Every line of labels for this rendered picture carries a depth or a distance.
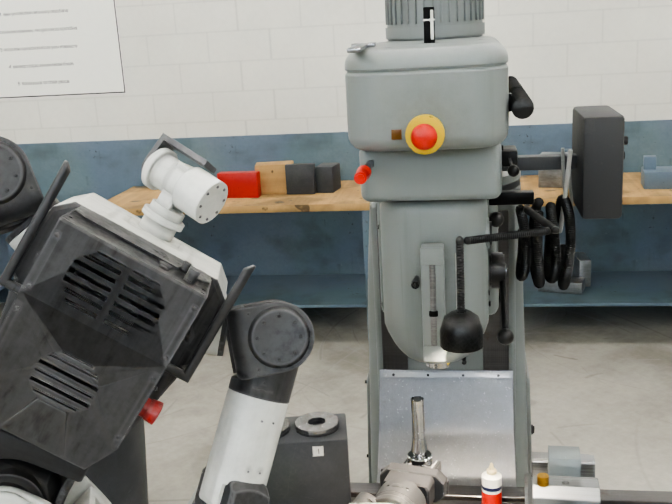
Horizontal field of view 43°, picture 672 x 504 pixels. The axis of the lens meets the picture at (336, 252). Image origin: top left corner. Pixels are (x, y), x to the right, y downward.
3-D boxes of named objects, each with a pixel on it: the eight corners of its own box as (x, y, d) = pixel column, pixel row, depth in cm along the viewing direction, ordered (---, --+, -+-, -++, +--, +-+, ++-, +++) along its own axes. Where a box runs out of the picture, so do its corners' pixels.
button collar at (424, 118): (444, 154, 132) (444, 114, 130) (405, 155, 133) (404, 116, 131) (445, 151, 134) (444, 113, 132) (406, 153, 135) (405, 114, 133)
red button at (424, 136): (437, 150, 129) (436, 124, 128) (410, 151, 130) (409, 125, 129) (438, 147, 132) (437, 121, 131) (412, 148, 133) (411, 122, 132)
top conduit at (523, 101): (534, 118, 133) (534, 96, 133) (506, 119, 134) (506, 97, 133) (518, 92, 176) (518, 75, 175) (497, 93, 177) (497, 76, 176)
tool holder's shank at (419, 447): (431, 452, 158) (429, 397, 155) (422, 460, 156) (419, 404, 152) (417, 448, 160) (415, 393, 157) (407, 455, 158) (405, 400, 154)
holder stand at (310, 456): (352, 522, 175) (347, 433, 169) (244, 529, 174) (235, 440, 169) (350, 491, 186) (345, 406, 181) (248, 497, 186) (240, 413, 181)
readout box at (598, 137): (628, 219, 174) (631, 115, 168) (581, 220, 175) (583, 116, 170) (612, 198, 193) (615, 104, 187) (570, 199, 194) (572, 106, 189)
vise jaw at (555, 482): (600, 512, 161) (601, 493, 160) (532, 508, 163) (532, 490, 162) (597, 495, 166) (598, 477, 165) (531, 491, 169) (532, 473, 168)
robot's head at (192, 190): (180, 234, 117) (212, 178, 116) (127, 198, 121) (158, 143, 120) (204, 240, 123) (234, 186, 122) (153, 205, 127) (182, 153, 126)
